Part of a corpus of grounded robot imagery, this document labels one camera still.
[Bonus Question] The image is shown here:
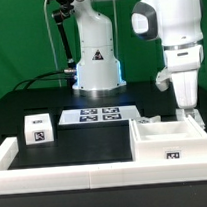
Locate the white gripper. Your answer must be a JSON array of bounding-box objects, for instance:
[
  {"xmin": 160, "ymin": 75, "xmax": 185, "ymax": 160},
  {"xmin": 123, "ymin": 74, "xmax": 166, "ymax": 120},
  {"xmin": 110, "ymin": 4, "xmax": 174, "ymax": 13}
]
[{"xmin": 167, "ymin": 45, "xmax": 205, "ymax": 127}]

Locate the white cabinet body box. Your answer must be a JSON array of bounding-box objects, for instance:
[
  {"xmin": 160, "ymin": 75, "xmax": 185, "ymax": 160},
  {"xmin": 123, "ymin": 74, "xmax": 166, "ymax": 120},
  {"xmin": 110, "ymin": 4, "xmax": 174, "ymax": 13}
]
[{"xmin": 129, "ymin": 117, "xmax": 207, "ymax": 161}]

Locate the white door panel with tags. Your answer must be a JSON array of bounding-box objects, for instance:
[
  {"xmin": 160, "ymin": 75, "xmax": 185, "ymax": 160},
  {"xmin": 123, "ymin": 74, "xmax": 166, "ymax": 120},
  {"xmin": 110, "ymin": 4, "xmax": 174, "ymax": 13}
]
[{"xmin": 137, "ymin": 116, "xmax": 161, "ymax": 124}]

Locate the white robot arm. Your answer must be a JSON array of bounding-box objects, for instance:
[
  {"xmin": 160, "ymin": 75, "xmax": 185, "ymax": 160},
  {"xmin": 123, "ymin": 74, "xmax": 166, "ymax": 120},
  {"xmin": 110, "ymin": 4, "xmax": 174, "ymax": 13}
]
[{"xmin": 72, "ymin": 0, "xmax": 204, "ymax": 124}]

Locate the white cabinet top block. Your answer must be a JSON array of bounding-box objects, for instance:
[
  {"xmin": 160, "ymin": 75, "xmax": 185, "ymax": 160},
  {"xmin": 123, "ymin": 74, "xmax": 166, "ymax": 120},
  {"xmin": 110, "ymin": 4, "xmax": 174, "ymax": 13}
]
[{"xmin": 24, "ymin": 113, "xmax": 54, "ymax": 145}]

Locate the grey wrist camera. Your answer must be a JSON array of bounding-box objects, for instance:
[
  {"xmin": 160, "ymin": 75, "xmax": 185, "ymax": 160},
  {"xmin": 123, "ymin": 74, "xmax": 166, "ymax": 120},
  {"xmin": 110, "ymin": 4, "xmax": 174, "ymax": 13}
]
[{"xmin": 155, "ymin": 67, "xmax": 171, "ymax": 91}]

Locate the black cable bundle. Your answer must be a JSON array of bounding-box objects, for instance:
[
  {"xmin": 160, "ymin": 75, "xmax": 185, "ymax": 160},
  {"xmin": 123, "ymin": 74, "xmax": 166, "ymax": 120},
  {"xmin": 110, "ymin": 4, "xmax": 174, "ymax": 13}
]
[{"xmin": 11, "ymin": 67, "xmax": 79, "ymax": 92}]

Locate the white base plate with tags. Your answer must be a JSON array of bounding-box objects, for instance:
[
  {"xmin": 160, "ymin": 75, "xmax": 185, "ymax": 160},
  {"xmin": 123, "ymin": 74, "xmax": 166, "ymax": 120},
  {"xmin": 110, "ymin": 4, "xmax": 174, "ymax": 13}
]
[{"xmin": 59, "ymin": 105, "xmax": 140, "ymax": 126}]

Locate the white U-shaped fence wall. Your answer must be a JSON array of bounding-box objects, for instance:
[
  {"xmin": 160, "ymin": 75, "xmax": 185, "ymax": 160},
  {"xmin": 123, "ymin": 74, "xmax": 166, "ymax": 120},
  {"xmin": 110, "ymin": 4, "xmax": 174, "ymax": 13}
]
[{"xmin": 0, "ymin": 137, "xmax": 207, "ymax": 195}]

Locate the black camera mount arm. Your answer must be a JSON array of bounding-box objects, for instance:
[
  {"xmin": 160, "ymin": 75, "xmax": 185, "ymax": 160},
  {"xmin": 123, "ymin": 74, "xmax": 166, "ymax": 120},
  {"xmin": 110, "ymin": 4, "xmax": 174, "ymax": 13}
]
[{"xmin": 50, "ymin": 0, "xmax": 103, "ymax": 76}]

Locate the white hanging cable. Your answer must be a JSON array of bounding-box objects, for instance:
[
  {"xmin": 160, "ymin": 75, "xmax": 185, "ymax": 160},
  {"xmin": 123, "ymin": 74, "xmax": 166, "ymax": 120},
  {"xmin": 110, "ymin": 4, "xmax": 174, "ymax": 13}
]
[{"xmin": 42, "ymin": 0, "xmax": 63, "ymax": 89}]

